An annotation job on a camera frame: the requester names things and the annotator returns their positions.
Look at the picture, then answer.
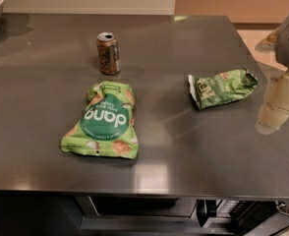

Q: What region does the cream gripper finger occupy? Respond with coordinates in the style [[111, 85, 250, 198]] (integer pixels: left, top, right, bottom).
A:
[[256, 70, 289, 135]]

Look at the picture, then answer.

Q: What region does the orange soda can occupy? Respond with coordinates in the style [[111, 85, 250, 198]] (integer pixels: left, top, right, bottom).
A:
[[96, 32, 120, 75]]

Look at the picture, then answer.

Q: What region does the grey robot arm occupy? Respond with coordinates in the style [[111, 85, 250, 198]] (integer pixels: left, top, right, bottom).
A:
[[256, 15, 289, 135]]

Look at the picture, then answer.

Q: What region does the crumpled dark green chip bag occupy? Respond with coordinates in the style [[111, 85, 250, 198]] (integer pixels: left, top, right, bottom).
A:
[[188, 69, 259, 110]]

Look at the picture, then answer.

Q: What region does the green rice chip bag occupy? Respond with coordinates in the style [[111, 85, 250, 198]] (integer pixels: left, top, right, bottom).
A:
[[61, 81, 139, 159]]

